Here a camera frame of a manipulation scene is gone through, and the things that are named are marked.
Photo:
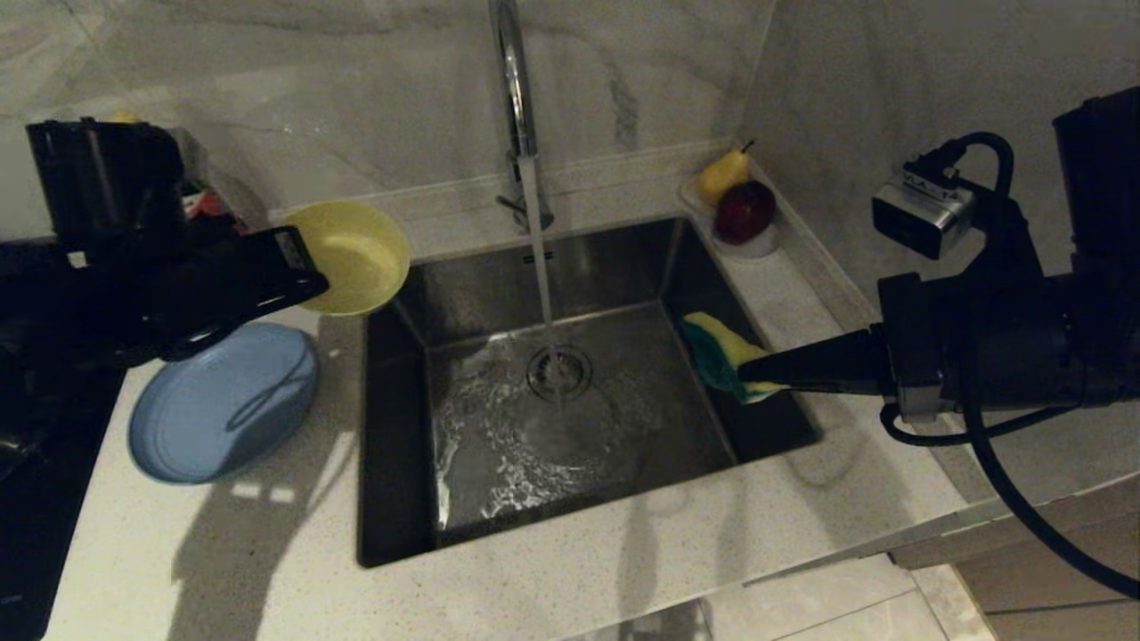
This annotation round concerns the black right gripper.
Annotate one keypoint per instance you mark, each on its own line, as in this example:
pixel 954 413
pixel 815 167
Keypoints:
pixel 1024 347

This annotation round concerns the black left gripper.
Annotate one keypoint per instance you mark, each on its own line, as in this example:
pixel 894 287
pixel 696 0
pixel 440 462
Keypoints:
pixel 178 276

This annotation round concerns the yellow bowl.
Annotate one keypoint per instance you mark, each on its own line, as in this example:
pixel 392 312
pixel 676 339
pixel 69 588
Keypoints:
pixel 356 258

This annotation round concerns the yellow sponge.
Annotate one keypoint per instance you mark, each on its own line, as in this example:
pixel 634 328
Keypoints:
pixel 712 356

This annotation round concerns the blue plate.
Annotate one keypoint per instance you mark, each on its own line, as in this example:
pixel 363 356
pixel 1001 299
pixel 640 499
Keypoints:
pixel 214 409

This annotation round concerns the chrome faucet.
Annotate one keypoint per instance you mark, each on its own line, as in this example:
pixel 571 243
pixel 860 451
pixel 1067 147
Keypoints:
pixel 515 89

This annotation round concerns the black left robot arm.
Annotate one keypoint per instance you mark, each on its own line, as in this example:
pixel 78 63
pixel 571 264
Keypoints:
pixel 36 312

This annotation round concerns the stainless steel sink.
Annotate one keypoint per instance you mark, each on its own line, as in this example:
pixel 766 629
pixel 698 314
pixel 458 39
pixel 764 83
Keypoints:
pixel 623 463

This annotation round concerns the metal sink drain strainer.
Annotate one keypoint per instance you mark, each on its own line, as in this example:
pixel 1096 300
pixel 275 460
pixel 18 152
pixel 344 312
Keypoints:
pixel 570 378

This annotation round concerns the small white dish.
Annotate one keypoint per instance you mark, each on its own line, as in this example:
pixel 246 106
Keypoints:
pixel 757 250

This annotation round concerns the red apple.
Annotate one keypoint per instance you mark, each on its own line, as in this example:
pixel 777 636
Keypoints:
pixel 742 214

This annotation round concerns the running water stream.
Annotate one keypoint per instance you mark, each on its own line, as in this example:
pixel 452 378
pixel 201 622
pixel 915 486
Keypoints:
pixel 539 258

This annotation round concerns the yellow pear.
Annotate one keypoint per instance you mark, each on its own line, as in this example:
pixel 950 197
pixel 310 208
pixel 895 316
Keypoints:
pixel 717 182

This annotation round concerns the black induction cooktop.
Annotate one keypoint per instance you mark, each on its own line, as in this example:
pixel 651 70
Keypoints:
pixel 36 552

